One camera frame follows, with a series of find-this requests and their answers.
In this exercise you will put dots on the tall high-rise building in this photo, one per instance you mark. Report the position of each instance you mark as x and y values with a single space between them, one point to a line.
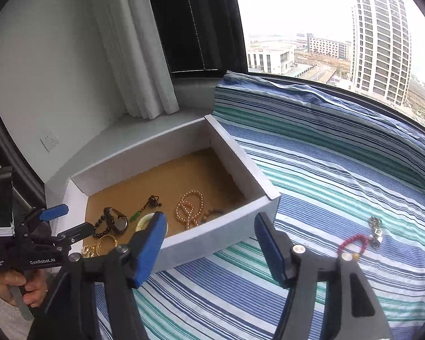
380 42

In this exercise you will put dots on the black wristwatch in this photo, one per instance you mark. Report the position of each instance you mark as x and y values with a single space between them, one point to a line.
119 224

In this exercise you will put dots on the person's left hand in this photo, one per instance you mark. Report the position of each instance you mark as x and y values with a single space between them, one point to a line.
35 290

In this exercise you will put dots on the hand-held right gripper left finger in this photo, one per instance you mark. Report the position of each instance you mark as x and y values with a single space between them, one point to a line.
147 251

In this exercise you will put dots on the white jade bangle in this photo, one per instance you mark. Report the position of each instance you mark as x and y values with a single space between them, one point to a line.
143 220

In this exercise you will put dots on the white curtain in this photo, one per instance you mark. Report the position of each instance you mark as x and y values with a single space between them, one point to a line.
134 60

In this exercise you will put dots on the white low building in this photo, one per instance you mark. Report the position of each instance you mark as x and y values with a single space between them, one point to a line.
269 60

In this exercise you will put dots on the striped bed sheet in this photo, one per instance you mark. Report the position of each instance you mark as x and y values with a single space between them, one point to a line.
340 202

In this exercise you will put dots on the person's left forearm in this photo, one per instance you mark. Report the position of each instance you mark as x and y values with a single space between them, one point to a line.
3 320

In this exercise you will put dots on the low brown building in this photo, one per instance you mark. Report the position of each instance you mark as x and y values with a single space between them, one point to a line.
327 46

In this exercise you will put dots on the striped pillow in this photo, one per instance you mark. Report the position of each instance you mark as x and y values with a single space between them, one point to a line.
287 106

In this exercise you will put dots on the white wall socket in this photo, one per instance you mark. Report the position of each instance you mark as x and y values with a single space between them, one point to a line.
50 141

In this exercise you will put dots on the gold bangle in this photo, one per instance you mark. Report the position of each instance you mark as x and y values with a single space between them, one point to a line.
108 238

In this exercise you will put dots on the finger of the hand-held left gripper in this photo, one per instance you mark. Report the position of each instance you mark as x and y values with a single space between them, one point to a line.
55 212
76 233

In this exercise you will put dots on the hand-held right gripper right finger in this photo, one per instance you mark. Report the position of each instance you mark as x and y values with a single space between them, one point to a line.
269 251

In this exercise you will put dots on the dark window blind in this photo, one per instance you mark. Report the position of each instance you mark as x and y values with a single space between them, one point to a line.
191 24

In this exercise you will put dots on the white cardboard box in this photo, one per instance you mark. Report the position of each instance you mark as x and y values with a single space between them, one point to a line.
219 230

